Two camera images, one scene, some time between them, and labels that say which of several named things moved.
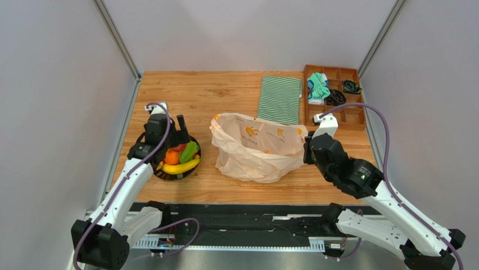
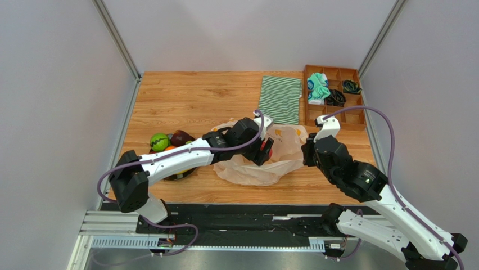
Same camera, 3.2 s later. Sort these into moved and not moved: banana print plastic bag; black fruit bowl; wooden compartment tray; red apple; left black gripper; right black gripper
Moved: red apple; left black gripper
Not moved: banana print plastic bag; wooden compartment tray; black fruit bowl; right black gripper
